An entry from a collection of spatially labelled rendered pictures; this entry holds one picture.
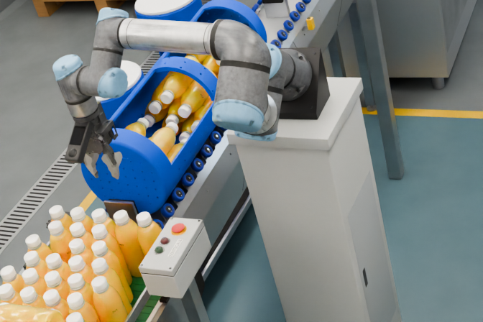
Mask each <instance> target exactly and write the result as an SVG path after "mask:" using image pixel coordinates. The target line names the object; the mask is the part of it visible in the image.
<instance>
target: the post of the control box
mask: <svg viewBox="0 0 483 322"><path fill-rule="evenodd" d="M181 300H182V303H183V306H184V309H185V312H186V314H187V317H188V320H189V322H210V321H209V318H208V315H207V312H206V309H205V306H204V304H203V301H202V298H201V295H200V293H199V290H198V286H197V284H196V281H195V278H193V280H192V282H191V284H190V285H189V287H188V289H187V290H186V292H185V294H184V296H183V297H182V298H181Z"/></svg>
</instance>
